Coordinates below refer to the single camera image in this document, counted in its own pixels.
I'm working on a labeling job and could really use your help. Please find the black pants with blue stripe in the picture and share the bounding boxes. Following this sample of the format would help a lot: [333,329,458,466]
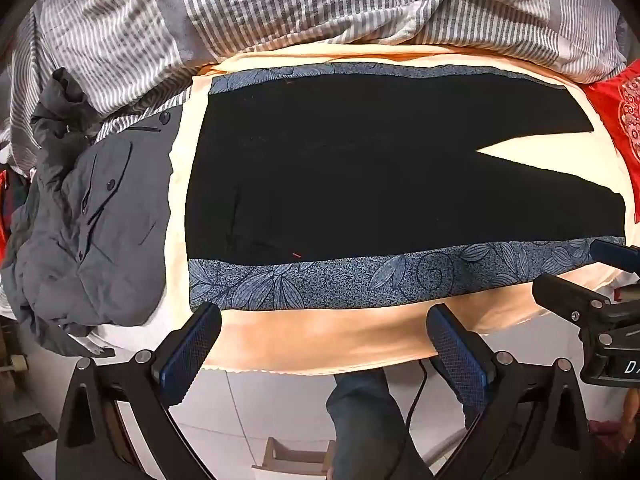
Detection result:
[186,63,626,311]

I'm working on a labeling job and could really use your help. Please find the person's hand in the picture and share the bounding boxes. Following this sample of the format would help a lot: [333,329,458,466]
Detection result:
[620,388,640,443]

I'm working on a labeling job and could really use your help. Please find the person's leg in jeans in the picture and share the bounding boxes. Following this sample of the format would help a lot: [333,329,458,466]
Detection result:
[326,368,433,480]

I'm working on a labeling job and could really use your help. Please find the red patterned pillow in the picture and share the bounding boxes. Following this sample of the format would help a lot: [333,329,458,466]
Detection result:
[582,60,640,223]

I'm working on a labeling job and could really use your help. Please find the small cardboard box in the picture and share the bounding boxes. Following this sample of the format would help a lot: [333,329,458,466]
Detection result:
[252,437,336,480]

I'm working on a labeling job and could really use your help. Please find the grey button shirt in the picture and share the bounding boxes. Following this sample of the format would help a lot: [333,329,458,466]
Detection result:
[1,68,182,356]

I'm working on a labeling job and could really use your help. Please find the peach bed sheet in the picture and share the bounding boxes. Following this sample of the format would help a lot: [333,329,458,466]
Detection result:
[160,44,639,375]

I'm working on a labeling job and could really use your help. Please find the grey white striped duvet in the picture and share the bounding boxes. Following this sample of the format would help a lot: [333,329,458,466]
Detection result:
[1,0,630,174]

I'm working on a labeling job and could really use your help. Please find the black cable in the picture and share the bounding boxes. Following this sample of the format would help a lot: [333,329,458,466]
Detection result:
[404,358,431,436]

